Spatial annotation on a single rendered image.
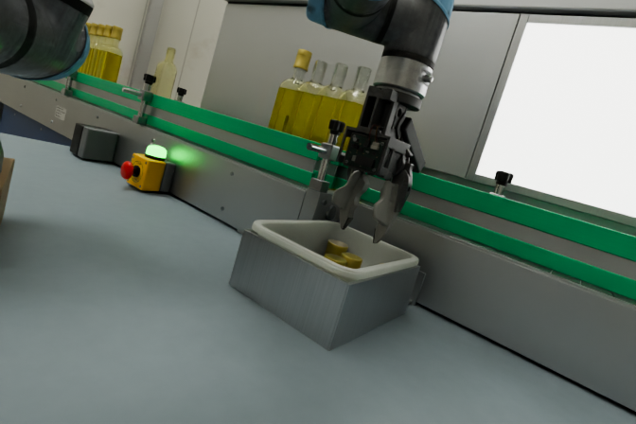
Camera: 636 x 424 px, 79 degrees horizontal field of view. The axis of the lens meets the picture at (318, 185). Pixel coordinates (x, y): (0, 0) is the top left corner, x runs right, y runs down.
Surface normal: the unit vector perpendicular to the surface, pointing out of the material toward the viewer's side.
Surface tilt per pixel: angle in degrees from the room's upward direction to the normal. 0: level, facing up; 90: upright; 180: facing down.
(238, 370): 0
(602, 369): 90
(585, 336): 90
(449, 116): 90
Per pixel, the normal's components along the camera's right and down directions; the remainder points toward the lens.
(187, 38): 0.55, 0.25
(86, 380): 0.29, -0.95
